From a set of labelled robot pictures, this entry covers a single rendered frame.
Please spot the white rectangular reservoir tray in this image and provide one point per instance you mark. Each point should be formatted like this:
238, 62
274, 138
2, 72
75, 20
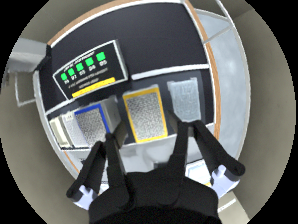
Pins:
59, 134

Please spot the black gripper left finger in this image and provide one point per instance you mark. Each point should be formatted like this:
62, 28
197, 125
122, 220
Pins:
87, 185

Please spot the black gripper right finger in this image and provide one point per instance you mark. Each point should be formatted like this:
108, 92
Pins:
225, 171

